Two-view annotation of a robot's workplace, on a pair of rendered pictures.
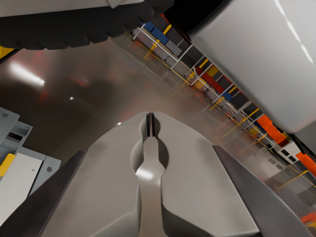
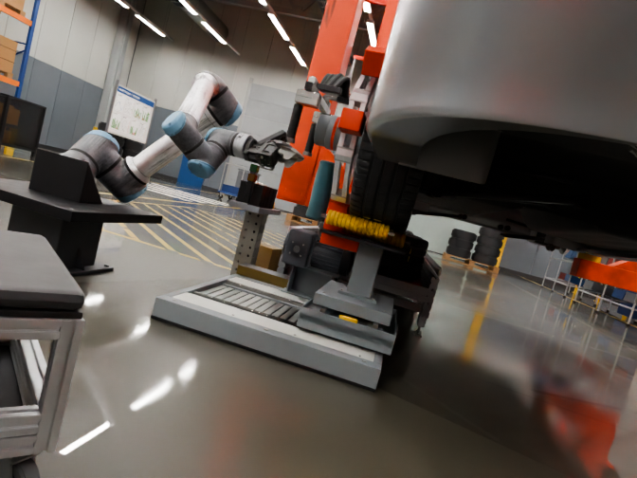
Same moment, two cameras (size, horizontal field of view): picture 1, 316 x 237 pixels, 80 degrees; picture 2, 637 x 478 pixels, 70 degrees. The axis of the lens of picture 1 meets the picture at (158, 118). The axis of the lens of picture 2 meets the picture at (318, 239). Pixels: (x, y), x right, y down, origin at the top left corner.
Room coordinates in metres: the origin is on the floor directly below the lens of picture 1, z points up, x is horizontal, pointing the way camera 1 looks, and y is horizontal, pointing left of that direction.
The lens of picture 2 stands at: (1.27, -1.14, 0.55)
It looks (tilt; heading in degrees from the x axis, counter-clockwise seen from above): 4 degrees down; 131
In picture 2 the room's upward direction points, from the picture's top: 15 degrees clockwise
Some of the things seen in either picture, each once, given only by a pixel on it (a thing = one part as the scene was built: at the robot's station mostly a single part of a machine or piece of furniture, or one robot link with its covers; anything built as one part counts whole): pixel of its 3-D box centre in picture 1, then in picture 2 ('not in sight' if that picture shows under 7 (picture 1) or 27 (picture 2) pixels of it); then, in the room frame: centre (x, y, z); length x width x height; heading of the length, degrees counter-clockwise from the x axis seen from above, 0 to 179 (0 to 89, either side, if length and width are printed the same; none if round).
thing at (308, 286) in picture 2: not in sight; (323, 266); (-0.12, 0.57, 0.26); 0.42 x 0.18 x 0.35; 31
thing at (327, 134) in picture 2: not in sight; (341, 135); (0.01, 0.30, 0.85); 0.21 x 0.14 x 0.14; 31
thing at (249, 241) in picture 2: not in sight; (248, 246); (-0.70, 0.57, 0.21); 0.10 x 0.10 x 0.42; 31
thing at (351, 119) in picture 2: not in sight; (352, 121); (0.24, 0.07, 0.85); 0.09 x 0.08 x 0.07; 121
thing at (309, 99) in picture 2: not in sight; (308, 98); (-0.01, 0.08, 0.93); 0.09 x 0.05 x 0.05; 31
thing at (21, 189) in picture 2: not in sight; (57, 229); (-0.82, -0.40, 0.15); 0.60 x 0.60 x 0.30; 30
